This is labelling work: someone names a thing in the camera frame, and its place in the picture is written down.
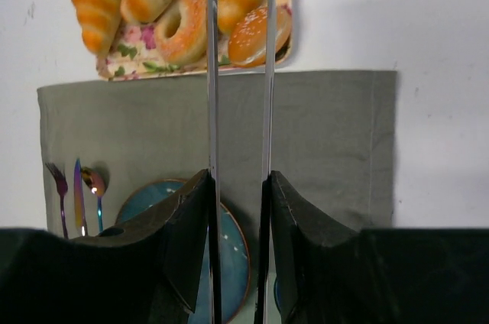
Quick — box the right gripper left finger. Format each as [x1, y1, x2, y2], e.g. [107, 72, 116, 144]
[1, 170, 212, 323]

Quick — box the blue ceramic plate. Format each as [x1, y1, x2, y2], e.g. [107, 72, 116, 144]
[115, 179, 251, 324]

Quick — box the dark blue mug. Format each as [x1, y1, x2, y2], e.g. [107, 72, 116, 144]
[274, 277, 281, 313]

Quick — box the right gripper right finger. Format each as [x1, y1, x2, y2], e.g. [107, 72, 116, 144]
[261, 171, 488, 323]

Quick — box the iridescent fork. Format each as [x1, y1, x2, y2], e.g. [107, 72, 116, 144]
[45, 163, 68, 238]

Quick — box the floral serving tray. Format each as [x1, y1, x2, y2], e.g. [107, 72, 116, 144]
[96, 0, 293, 81]

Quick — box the iridescent spoon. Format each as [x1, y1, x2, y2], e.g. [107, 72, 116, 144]
[81, 167, 106, 232]

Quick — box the sugared donut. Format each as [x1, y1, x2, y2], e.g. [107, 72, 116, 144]
[154, 0, 207, 66]

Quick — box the sesame burger bun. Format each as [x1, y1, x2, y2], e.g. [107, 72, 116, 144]
[228, 7, 293, 67]

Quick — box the grey patchwork placemat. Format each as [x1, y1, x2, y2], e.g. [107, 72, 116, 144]
[37, 71, 396, 237]

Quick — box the iridescent knife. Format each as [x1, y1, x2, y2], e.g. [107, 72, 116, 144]
[73, 158, 88, 236]

